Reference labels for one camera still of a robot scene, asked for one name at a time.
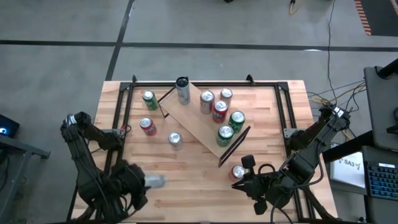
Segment white SA3 sign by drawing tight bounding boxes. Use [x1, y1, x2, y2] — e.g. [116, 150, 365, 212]
[330, 151, 366, 189]

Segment black tube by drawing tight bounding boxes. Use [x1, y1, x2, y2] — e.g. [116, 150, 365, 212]
[376, 58, 398, 79]

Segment yellow cable with plug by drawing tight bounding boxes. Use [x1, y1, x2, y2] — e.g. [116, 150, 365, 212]
[288, 0, 304, 16]

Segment wooden shelf black metal frame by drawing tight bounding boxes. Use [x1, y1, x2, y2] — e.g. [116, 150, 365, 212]
[157, 76, 252, 168]

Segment grey laptop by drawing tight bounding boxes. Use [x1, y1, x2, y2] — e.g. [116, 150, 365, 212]
[363, 66, 398, 151]

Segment slim can black lid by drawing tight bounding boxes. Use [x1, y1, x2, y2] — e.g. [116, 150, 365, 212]
[144, 174, 167, 189]

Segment green Sprite can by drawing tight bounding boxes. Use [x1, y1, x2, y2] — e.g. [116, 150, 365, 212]
[142, 90, 160, 111]
[216, 124, 234, 147]
[228, 110, 246, 134]

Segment black laptop backlit keyboard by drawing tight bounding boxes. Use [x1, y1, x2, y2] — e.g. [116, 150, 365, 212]
[361, 145, 398, 224]

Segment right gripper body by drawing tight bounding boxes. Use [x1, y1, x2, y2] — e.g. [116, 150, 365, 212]
[242, 154, 282, 216]

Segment silver Diet Coke can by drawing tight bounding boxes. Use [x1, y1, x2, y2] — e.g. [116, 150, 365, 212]
[219, 88, 234, 108]
[168, 131, 184, 151]
[200, 90, 216, 115]

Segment black side desk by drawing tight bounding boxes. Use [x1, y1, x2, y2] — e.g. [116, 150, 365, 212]
[322, 130, 374, 164]

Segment grey metal side table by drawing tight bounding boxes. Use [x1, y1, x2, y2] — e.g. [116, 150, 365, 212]
[0, 133, 51, 224]

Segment black device blue light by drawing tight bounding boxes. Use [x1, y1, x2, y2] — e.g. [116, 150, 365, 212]
[0, 113, 20, 139]

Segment black mat orange striped edge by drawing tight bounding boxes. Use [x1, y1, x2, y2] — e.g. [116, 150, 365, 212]
[354, 0, 398, 37]

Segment thin black floor cable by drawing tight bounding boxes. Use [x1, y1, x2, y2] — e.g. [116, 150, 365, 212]
[326, 0, 338, 97]

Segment red Fanta can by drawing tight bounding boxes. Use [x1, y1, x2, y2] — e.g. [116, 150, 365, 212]
[211, 99, 229, 124]
[139, 116, 157, 137]
[229, 164, 246, 181]

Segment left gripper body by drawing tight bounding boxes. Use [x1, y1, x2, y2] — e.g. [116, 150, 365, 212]
[110, 160, 149, 212]

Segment white Celsius slim can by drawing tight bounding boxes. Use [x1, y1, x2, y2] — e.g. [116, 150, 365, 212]
[175, 76, 191, 106]

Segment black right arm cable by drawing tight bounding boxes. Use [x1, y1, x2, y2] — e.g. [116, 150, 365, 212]
[257, 163, 295, 224]

